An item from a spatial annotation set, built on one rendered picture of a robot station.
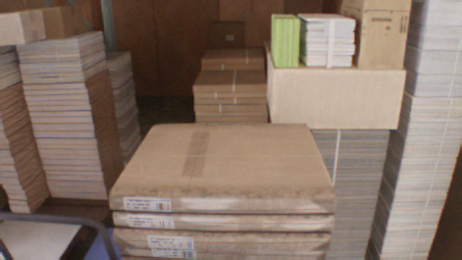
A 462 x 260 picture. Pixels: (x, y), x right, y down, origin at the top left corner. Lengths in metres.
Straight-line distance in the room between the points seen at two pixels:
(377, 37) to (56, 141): 2.09
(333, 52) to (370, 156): 0.39
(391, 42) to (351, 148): 0.37
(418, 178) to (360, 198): 0.23
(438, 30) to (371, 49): 0.22
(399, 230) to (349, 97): 0.61
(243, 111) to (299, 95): 1.25
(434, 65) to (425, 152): 0.31
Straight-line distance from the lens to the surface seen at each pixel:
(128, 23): 5.12
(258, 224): 0.71
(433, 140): 1.33
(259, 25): 4.84
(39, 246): 2.36
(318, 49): 1.12
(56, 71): 2.35
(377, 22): 1.15
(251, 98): 2.31
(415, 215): 1.47
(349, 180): 1.27
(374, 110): 1.19
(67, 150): 2.53
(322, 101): 1.13
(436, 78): 1.25
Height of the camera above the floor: 1.49
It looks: 23 degrees down
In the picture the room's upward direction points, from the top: 1 degrees counter-clockwise
